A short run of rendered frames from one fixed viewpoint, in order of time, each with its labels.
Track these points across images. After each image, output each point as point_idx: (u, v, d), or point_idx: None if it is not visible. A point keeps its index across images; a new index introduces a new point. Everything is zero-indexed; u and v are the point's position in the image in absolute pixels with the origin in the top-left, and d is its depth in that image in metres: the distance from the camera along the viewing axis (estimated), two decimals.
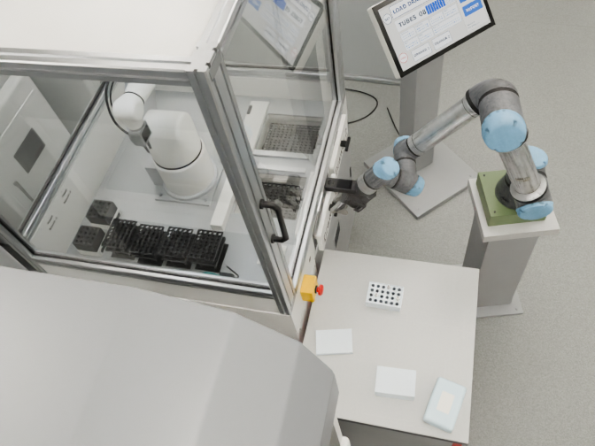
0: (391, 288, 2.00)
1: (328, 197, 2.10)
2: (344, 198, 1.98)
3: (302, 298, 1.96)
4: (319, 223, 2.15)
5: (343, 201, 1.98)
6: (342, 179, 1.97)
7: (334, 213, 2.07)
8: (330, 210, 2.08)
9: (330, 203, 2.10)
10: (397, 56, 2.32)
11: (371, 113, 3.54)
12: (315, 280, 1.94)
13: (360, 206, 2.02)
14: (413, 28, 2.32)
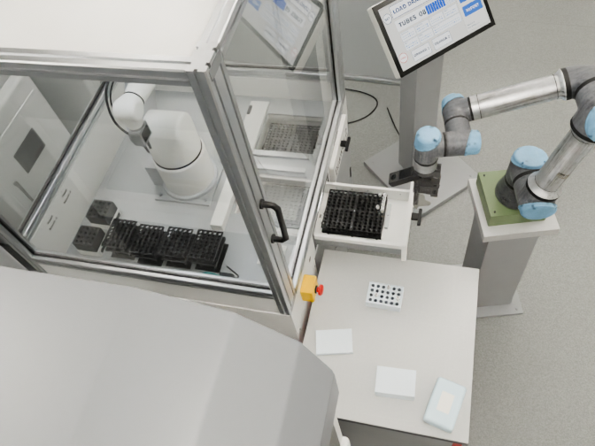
0: (391, 288, 2.00)
1: (410, 205, 2.03)
2: (413, 188, 1.83)
3: (302, 298, 1.96)
4: (398, 233, 2.08)
5: (413, 190, 1.84)
6: (404, 169, 1.85)
7: (417, 223, 2.00)
8: (413, 205, 1.93)
9: (413, 212, 2.03)
10: (397, 56, 2.32)
11: (371, 113, 3.54)
12: (315, 280, 1.94)
13: (436, 189, 1.84)
14: (413, 28, 2.32)
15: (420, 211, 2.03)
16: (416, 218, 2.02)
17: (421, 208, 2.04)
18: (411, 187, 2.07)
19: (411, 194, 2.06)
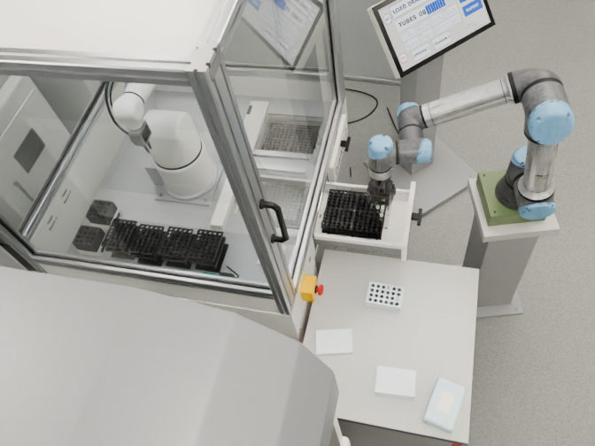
0: (391, 288, 2.00)
1: (410, 205, 2.03)
2: None
3: (302, 298, 1.96)
4: (398, 233, 2.08)
5: None
6: None
7: (417, 223, 2.00)
8: None
9: (413, 212, 2.03)
10: (397, 56, 2.32)
11: (371, 113, 3.54)
12: (315, 280, 1.94)
13: (373, 201, 1.88)
14: (413, 28, 2.32)
15: (420, 211, 2.03)
16: (416, 218, 2.02)
17: (421, 208, 2.04)
18: (411, 187, 2.07)
19: (411, 194, 2.06)
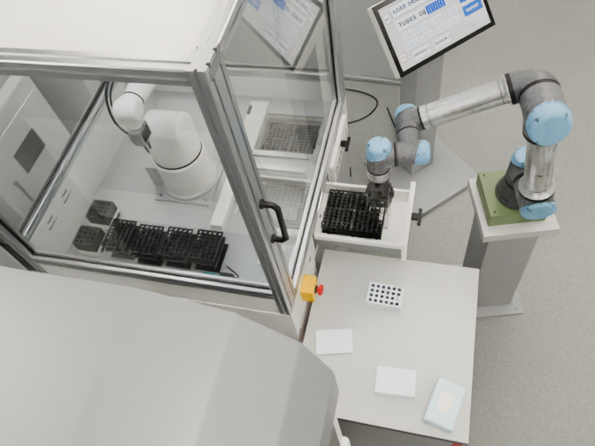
0: (391, 288, 2.00)
1: (410, 205, 2.03)
2: None
3: (302, 298, 1.96)
4: (398, 233, 2.08)
5: (369, 183, 1.91)
6: None
7: (417, 223, 2.00)
8: None
9: (413, 212, 2.03)
10: (397, 56, 2.32)
11: (371, 113, 3.54)
12: (315, 280, 1.94)
13: (371, 203, 1.88)
14: (413, 28, 2.32)
15: (420, 211, 2.03)
16: (416, 218, 2.02)
17: (421, 208, 2.04)
18: (411, 187, 2.07)
19: (411, 194, 2.06)
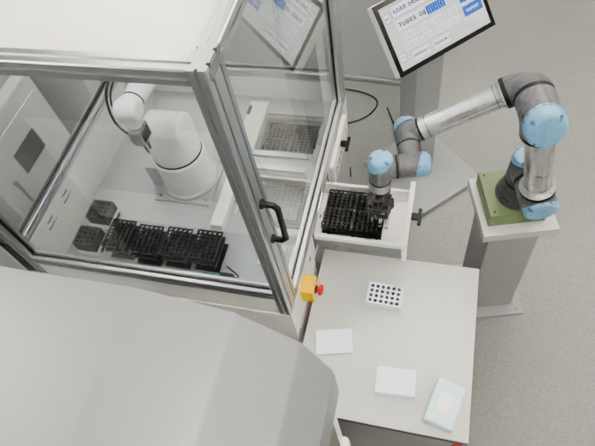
0: (391, 288, 2.00)
1: (410, 205, 2.03)
2: None
3: (302, 298, 1.96)
4: (398, 233, 2.08)
5: (370, 195, 1.93)
6: None
7: (417, 223, 2.00)
8: None
9: (413, 212, 2.03)
10: (397, 56, 2.32)
11: (371, 113, 3.54)
12: (315, 280, 1.94)
13: (372, 214, 1.90)
14: (413, 28, 2.32)
15: (420, 211, 2.03)
16: (416, 218, 2.02)
17: (421, 208, 2.04)
18: (411, 187, 2.07)
19: (411, 194, 2.06)
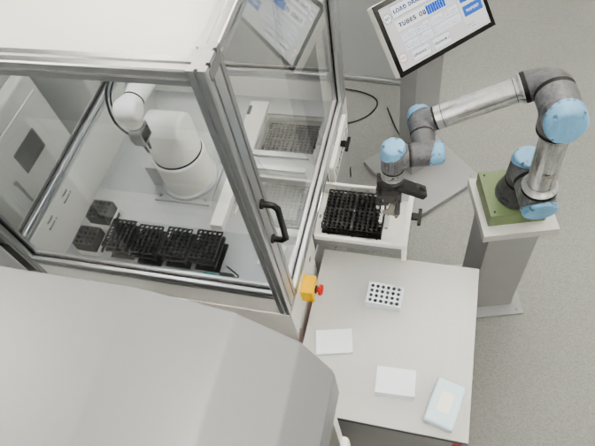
0: (391, 288, 2.00)
1: (410, 205, 2.03)
2: None
3: (302, 298, 1.96)
4: (398, 233, 2.08)
5: None
6: (413, 190, 1.83)
7: (417, 223, 2.00)
8: None
9: (413, 212, 2.03)
10: (397, 56, 2.32)
11: (371, 113, 3.54)
12: (315, 280, 1.94)
13: (377, 189, 1.90)
14: (413, 28, 2.32)
15: (420, 211, 2.03)
16: (416, 218, 2.02)
17: (421, 208, 2.04)
18: None
19: None
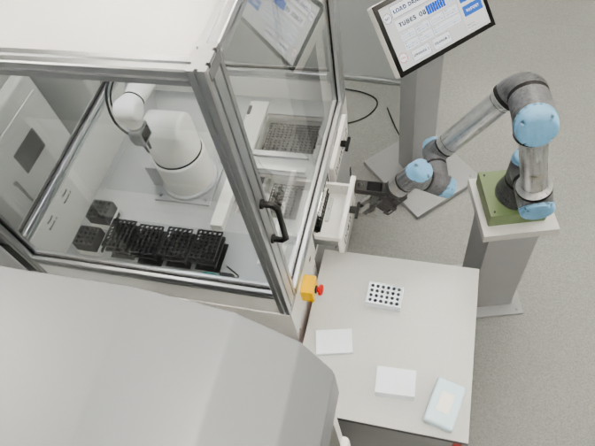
0: (391, 288, 2.00)
1: (348, 199, 2.08)
2: (374, 201, 1.95)
3: (302, 298, 1.96)
4: (338, 226, 2.13)
5: (373, 203, 1.96)
6: (372, 181, 1.94)
7: (354, 216, 2.06)
8: (359, 213, 2.05)
9: (351, 205, 2.08)
10: (397, 56, 2.32)
11: (371, 113, 3.54)
12: (315, 280, 1.94)
13: (390, 209, 1.99)
14: (413, 28, 2.32)
15: (358, 203, 2.08)
16: (354, 211, 2.07)
17: (359, 202, 2.09)
18: (351, 180, 2.13)
19: (350, 188, 2.11)
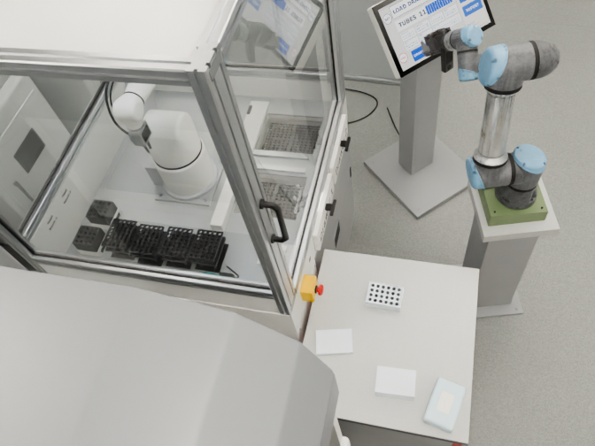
0: (391, 288, 2.00)
1: (324, 196, 2.10)
2: None
3: (302, 298, 1.96)
4: None
5: None
6: (445, 61, 2.21)
7: (329, 213, 2.08)
8: None
9: (327, 203, 2.11)
10: (397, 56, 2.32)
11: (371, 113, 3.54)
12: (315, 280, 1.94)
13: (436, 31, 2.22)
14: (413, 28, 2.32)
15: (334, 202, 2.10)
16: (329, 208, 2.09)
17: (335, 199, 2.11)
18: (327, 179, 2.15)
19: (326, 185, 2.13)
